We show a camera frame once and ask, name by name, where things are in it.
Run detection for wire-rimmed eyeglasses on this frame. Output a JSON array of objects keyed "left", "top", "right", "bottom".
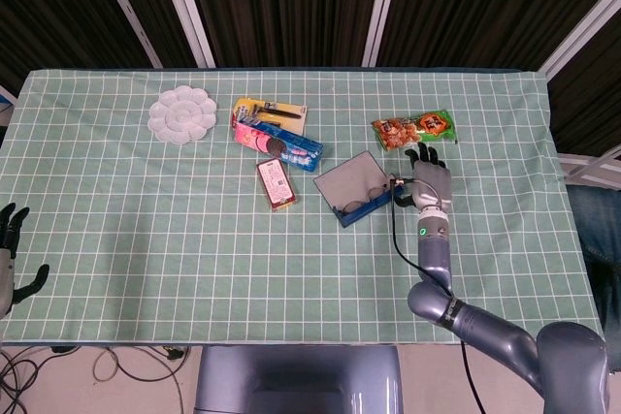
[{"left": 339, "top": 183, "right": 389, "bottom": 216}]

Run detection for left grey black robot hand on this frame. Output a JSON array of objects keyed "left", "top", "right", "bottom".
[{"left": 0, "top": 203, "right": 51, "bottom": 318}]

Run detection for yellow razor blister pack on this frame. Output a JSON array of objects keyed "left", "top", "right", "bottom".
[{"left": 230, "top": 96, "right": 310, "bottom": 137}]

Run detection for white metal rack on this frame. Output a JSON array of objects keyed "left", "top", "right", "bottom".
[{"left": 556, "top": 150, "right": 621, "bottom": 188}]

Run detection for black floor cable tangle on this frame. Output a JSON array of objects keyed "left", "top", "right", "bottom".
[{"left": 0, "top": 348, "right": 31, "bottom": 414}]

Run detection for white flower paint palette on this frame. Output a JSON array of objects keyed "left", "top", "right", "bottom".
[{"left": 147, "top": 85, "right": 217, "bottom": 146}]

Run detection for pink blue cookie box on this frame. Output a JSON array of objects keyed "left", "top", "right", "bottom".
[{"left": 233, "top": 115, "right": 324, "bottom": 174}]

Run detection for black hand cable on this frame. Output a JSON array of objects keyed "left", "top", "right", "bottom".
[{"left": 387, "top": 175, "right": 486, "bottom": 414}]

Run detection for green white checked tablecloth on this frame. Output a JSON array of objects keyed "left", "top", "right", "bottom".
[{"left": 0, "top": 68, "right": 605, "bottom": 345}]

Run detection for white partition post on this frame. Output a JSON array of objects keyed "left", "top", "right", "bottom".
[
  {"left": 152, "top": 0, "right": 217, "bottom": 69},
  {"left": 538, "top": 0, "right": 621, "bottom": 80},
  {"left": 361, "top": 0, "right": 407, "bottom": 68},
  {"left": 89, "top": 0, "right": 164, "bottom": 69}
]

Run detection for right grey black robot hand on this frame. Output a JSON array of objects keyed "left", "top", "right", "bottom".
[{"left": 393, "top": 143, "right": 455, "bottom": 215}]

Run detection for blue-grey robot torso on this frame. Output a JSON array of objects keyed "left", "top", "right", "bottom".
[{"left": 193, "top": 344, "right": 404, "bottom": 414}]

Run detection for small red yellow box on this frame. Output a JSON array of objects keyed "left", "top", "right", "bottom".
[{"left": 255, "top": 158, "right": 301, "bottom": 212}]

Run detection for long black floor cable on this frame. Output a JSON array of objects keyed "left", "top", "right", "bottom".
[{"left": 109, "top": 345, "right": 193, "bottom": 414}]

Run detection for dark blue glasses case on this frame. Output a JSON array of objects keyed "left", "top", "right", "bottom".
[{"left": 312, "top": 150, "right": 397, "bottom": 229}]

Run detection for grey floor cable loop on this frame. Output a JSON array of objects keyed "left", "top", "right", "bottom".
[{"left": 93, "top": 346, "right": 121, "bottom": 383}]

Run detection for blue jeans leg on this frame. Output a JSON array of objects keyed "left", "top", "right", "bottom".
[{"left": 567, "top": 183, "right": 621, "bottom": 371}]

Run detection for green orange snack bag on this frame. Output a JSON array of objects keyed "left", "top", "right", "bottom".
[{"left": 372, "top": 109, "right": 459, "bottom": 151}]

